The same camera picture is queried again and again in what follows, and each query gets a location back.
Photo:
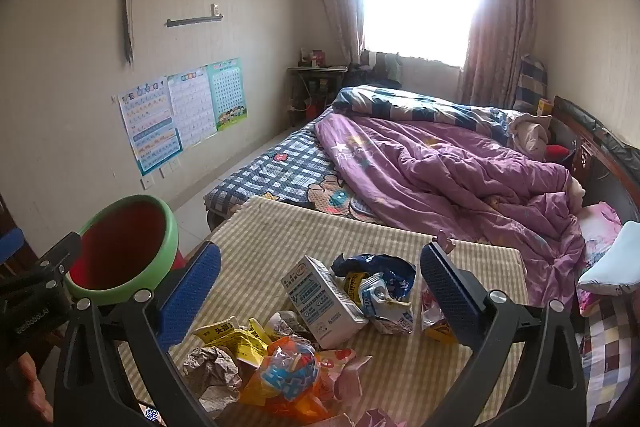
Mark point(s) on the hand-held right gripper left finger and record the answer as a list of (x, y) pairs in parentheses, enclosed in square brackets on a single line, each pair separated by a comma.
[(190, 292)]

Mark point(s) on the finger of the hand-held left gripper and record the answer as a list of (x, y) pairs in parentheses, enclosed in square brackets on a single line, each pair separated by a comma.
[(11, 247), (57, 254)]

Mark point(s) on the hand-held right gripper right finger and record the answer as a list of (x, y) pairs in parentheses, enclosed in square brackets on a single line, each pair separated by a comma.
[(450, 297)]

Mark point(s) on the crushed blue white carton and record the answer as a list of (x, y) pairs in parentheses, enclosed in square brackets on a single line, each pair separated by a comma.
[(387, 307)]

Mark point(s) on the red bin with green rim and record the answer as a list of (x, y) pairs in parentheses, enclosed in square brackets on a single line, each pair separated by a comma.
[(125, 237)]

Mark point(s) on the dark blue snack wrapper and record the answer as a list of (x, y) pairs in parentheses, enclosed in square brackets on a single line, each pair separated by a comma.
[(380, 264)]

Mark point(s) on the yellow biscuit wrapper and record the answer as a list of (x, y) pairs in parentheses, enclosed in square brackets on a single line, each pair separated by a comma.
[(354, 289)]

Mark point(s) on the white paper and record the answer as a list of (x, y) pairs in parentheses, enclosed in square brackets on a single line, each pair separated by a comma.
[(287, 324)]

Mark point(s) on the white milk carton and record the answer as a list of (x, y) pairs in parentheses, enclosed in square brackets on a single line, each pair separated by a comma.
[(320, 302)]

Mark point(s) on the person's left hand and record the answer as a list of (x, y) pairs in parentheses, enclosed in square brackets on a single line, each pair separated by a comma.
[(32, 382)]

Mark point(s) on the crumpled yellow packet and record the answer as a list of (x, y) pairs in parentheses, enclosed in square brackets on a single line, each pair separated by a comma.
[(235, 342)]

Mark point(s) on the crumpled grey paper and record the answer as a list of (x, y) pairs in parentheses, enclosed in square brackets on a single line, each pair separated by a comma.
[(212, 377)]

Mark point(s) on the purple duvet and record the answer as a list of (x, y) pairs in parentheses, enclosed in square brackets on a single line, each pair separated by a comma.
[(450, 187)]

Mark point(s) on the orange plastic wrapper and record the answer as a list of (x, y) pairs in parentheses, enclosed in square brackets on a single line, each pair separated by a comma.
[(285, 372)]

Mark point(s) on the beige striped table cover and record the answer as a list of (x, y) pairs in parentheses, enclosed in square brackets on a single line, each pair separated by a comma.
[(310, 227)]

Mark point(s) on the blue plaid bed sheet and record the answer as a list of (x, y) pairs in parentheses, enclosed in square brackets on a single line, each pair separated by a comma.
[(290, 162)]

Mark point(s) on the light blue pillow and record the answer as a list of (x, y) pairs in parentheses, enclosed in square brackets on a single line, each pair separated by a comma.
[(612, 267)]

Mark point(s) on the pink printed pillow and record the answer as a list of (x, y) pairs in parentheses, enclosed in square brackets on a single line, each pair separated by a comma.
[(600, 227)]

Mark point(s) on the checkered patchwork sheet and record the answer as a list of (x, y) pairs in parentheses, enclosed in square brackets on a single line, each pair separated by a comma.
[(615, 357)]

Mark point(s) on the red soft item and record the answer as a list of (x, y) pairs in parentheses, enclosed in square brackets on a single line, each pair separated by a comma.
[(556, 152)]

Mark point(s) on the cream clothes pile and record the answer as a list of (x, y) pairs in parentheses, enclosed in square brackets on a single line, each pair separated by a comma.
[(530, 132)]

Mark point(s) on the blue patchwork quilt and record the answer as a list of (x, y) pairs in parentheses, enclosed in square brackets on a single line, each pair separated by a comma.
[(400, 104)]

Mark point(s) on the dark wooden headboard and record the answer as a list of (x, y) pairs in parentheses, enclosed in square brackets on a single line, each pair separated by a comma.
[(600, 147)]

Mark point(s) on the small yellow box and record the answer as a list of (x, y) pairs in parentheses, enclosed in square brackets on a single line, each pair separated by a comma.
[(545, 107)]

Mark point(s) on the plaid folded cushion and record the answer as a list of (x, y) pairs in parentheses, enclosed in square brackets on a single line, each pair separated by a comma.
[(531, 82)]

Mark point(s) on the dark clothes pile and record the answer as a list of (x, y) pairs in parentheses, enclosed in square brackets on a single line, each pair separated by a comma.
[(375, 72)]

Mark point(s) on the small dark desk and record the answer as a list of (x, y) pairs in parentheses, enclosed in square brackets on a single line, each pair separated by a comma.
[(315, 72)]

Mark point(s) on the white wall socket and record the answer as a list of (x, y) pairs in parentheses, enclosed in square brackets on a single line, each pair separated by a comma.
[(148, 183)]

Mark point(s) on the blue chart wall poster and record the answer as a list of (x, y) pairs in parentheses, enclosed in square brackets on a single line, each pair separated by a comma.
[(150, 127)]

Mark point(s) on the white chart wall poster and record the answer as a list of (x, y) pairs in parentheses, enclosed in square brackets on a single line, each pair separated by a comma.
[(192, 107)]

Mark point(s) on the green chart wall poster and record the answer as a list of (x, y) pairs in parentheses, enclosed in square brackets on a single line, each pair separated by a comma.
[(227, 92)]

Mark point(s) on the dark hanging wall strip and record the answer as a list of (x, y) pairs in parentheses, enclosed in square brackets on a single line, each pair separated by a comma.
[(127, 17)]

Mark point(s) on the dark wall rail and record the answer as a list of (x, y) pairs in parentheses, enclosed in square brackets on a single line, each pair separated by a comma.
[(195, 21)]

